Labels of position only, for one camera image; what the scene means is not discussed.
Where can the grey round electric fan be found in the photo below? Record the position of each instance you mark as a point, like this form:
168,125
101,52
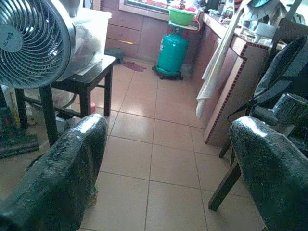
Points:
29,48

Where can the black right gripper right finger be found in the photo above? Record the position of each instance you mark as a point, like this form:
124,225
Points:
274,178

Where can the teal gas cylinder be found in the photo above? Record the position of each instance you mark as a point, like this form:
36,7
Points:
172,53

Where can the round beige board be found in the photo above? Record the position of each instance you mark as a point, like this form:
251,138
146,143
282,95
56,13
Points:
185,26

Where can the dark wooden stool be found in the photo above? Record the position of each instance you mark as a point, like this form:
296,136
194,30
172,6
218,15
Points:
96,72

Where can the black backpack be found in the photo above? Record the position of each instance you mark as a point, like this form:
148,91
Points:
284,67

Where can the white plastic bag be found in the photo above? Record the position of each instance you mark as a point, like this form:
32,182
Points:
62,97

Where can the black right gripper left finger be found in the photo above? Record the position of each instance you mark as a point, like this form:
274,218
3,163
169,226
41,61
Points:
55,183

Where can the green plastic basin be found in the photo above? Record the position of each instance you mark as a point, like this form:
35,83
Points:
181,15

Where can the pink laminate kitchen counter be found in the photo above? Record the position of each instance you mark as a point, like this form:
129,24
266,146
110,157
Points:
231,96

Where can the clear plastic storage box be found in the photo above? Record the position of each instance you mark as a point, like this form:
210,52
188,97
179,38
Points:
89,43

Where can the dark red floor rag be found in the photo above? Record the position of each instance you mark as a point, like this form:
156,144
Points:
134,66

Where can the dark wooden chair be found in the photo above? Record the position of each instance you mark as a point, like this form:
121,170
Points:
226,185

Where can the dark green floor cloth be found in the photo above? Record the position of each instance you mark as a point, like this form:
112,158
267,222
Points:
115,55

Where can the pink drawer cabinet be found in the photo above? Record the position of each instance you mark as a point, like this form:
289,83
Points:
134,31

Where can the white hanging cloth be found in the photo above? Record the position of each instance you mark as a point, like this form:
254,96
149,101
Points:
214,72

